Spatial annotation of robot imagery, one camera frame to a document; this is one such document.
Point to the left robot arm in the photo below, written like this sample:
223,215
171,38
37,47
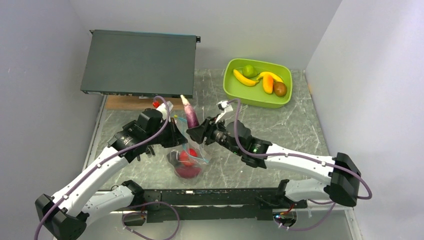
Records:
68,212

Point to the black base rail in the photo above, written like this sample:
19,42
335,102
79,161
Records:
214,204

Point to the yellow banana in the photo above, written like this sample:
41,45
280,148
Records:
244,80
275,77

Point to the brown kiwi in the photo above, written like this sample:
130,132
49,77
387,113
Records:
280,89

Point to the wooden block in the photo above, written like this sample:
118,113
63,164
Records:
134,103

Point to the red apple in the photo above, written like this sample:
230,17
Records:
188,159

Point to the purple eggplant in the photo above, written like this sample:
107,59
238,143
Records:
191,117

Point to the dark plum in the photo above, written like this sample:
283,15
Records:
173,158

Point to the clear zip top bag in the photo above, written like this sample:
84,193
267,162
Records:
203,157

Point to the green plastic bin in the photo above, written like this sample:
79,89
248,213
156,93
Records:
255,95

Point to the dark grey rack box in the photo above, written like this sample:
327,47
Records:
141,64

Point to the green lime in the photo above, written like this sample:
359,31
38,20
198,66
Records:
249,71

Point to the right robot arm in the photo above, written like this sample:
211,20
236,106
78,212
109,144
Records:
329,178

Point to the orange yellow mango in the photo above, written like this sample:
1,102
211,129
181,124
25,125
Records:
268,83

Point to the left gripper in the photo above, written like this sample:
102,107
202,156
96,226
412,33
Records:
176,138

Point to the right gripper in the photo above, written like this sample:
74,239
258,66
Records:
206,128

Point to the aluminium frame rail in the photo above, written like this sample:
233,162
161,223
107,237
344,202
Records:
316,222

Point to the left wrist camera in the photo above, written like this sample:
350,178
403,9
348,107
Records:
163,108

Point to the yellow banana behind mango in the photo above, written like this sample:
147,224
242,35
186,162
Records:
275,77

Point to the purple sweet potato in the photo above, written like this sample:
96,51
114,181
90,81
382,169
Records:
188,172

